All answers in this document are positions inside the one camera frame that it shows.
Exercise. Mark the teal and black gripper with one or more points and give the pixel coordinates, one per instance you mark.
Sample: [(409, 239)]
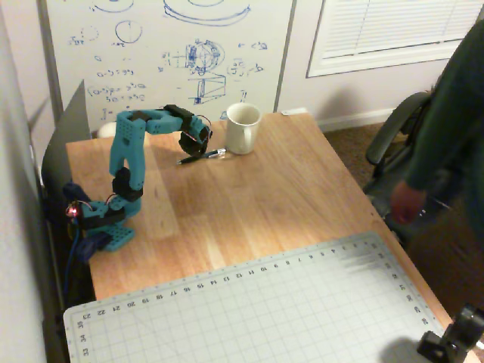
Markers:
[(190, 147)]

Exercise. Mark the dark green sleeved forearm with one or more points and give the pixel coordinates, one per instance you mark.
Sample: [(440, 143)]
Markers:
[(450, 113)]

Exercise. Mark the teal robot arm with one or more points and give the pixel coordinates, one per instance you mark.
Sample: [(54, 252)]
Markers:
[(126, 151)]

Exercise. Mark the black pen with white cap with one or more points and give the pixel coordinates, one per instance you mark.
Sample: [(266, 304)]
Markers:
[(200, 156)]

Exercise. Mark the person's hand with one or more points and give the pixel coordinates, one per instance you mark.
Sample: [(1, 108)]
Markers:
[(407, 202)]

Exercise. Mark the cream ceramic mug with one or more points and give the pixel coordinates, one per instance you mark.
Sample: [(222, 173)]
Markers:
[(244, 128)]

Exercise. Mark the round white object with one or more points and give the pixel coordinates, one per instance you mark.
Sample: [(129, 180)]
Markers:
[(106, 130)]

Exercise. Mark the whiteboard with blue drawings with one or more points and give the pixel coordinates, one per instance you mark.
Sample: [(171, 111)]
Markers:
[(170, 56)]

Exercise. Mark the small white flat block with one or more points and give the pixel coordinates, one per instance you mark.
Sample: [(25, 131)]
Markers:
[(295, 111)]

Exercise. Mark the dark grey flat panel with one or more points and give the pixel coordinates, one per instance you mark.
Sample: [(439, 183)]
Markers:
[(68, 140)]

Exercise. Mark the controller board with red light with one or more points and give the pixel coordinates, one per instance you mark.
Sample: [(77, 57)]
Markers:
[(72, 210)]

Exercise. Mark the dark blue table clamp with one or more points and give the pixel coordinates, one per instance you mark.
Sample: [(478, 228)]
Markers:
[(89, 246)]

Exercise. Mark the grey gridded cutting mat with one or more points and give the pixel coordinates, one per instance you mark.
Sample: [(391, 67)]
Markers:
[(257, 306)]

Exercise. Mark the black leather office chair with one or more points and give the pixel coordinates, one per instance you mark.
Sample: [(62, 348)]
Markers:
[(393, 132)]

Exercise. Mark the white window blind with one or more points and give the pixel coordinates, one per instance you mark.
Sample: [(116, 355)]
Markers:
[(397, 30)]

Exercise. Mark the brown trousers of person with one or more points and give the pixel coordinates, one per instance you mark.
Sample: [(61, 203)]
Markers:
[(450, 249)]

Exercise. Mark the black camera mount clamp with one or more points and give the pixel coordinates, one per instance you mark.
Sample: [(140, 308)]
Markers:
[(453, 338)]

